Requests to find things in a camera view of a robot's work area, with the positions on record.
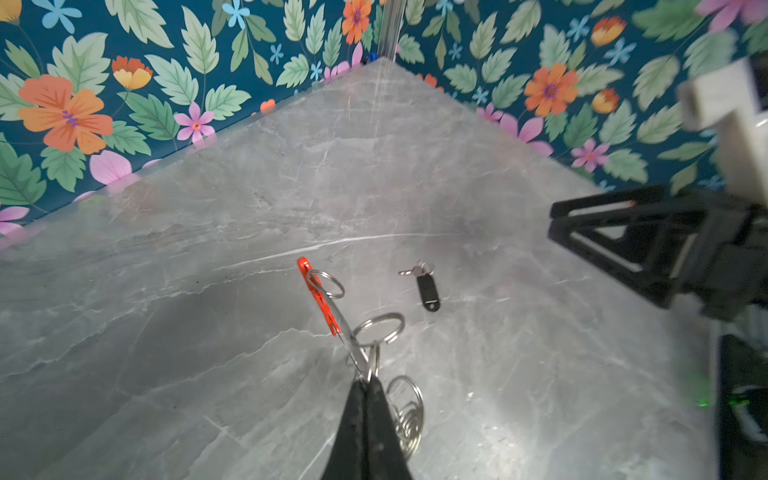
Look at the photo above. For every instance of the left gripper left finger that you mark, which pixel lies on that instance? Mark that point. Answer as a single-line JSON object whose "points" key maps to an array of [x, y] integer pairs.
{"points": [[348, 457]]}

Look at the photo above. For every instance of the red handled key ring organizer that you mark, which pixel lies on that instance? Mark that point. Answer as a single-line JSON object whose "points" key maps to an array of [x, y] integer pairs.
{"points": [[363, 344]]}

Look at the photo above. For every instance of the key with black tag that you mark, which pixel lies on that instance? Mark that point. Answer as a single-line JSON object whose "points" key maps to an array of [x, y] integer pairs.
{"points": [[426, 285]]}

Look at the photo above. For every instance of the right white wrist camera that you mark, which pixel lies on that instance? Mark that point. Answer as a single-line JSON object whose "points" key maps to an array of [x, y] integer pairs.
{"points": [[727, 101]]}

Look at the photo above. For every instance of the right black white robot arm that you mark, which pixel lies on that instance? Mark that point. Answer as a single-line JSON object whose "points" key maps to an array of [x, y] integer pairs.
{"points": [[740, 400]]}

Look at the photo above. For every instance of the aluminium cage frame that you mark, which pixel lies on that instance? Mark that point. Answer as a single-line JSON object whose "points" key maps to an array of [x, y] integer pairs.
{"points": [[392, 21]]}

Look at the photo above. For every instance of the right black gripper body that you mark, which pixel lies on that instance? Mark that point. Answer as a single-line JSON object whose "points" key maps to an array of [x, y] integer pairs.
{"points": [[725, 264]]}

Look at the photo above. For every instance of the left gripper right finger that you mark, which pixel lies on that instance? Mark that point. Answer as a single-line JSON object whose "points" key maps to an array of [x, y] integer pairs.
{"points": [[384, 456]]}

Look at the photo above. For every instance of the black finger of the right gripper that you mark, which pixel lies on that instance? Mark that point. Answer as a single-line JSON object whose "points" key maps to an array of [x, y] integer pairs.
{"points": [[635, 236]]}

